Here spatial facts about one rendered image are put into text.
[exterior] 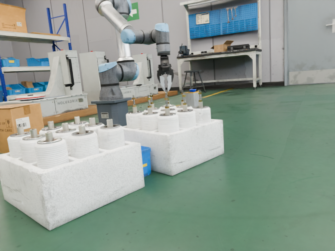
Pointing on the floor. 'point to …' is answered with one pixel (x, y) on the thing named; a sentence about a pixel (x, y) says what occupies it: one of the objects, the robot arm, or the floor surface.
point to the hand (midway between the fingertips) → (166, 89)
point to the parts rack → (7, 36)
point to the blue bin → (146, 160)
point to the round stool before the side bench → (194, 79)
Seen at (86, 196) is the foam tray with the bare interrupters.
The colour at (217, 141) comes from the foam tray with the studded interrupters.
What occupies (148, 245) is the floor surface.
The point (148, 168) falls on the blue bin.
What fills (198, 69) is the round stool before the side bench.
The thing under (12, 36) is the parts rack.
